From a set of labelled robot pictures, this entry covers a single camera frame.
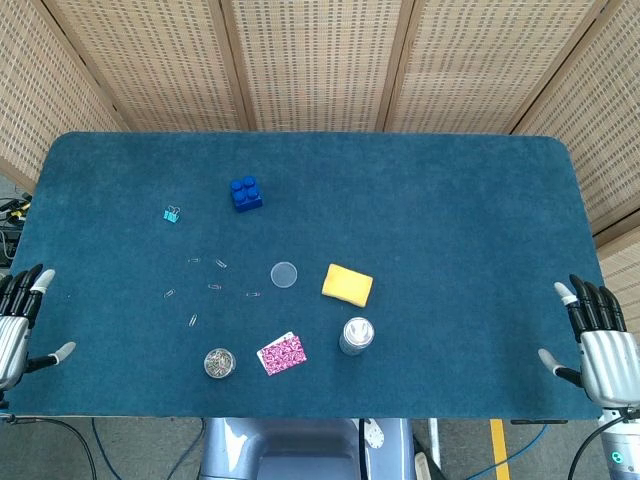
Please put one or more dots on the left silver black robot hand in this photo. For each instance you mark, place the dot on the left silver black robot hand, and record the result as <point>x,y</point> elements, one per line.
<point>14,345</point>

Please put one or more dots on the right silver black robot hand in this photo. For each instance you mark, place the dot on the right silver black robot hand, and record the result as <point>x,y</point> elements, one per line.
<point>610,365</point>

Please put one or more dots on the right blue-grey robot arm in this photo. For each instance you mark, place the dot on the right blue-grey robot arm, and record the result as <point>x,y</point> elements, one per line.
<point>622,445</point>

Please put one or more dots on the clear round paper clip jar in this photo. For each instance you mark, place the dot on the clear round paper clip jar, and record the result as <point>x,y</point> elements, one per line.
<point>220,363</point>

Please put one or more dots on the clear round plastic lid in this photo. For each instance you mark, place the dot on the clear round plastic lid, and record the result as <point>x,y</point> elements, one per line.
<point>284,275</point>

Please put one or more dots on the black flat bar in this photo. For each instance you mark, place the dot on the black flat bar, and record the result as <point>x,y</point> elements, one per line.
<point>539,421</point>

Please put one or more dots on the grey floor device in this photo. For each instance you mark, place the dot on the grey floor device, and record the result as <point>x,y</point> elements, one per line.
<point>6,245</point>

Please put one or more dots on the yellow floor tape strip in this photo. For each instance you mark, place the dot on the yellow floor tape strip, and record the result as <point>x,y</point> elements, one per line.
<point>499,450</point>

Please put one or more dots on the white table leg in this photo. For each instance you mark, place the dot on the white table leg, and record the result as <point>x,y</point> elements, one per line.
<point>433,440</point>

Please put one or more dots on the teal binder clip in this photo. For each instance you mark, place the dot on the teal binder clip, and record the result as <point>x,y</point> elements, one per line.
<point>170,216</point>

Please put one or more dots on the woven bamboo screen panel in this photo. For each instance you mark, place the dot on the woven bamboo screen panel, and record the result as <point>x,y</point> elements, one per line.
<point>40,75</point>
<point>600,125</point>
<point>150,60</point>
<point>490,60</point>
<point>315,60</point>

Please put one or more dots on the white perforated metal plate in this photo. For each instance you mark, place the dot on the white perforated metal plate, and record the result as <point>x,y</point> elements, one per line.
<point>374,436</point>

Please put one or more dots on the blue felt table cover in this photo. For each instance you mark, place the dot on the blue felt table cover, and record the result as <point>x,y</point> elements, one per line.
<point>425,200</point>

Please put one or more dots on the light blue drink can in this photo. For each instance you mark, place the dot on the light blue drink can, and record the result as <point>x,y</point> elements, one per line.
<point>356,336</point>

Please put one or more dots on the pink patterned playing card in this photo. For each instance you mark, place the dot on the pink patterned playing card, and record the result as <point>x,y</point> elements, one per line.
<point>282,356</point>

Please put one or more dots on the yellow sponge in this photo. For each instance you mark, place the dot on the yellow sponge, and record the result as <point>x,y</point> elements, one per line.
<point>347,285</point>

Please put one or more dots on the white playing card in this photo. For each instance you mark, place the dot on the white playing card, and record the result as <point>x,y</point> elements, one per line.
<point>288,334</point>

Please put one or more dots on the blue toy building block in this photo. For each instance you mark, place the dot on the blue toy building block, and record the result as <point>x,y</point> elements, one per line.
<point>246,196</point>

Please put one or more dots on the blue-grey robot torso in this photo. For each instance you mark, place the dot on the blue-grey robot torso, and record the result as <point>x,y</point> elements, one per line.
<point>300,450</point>

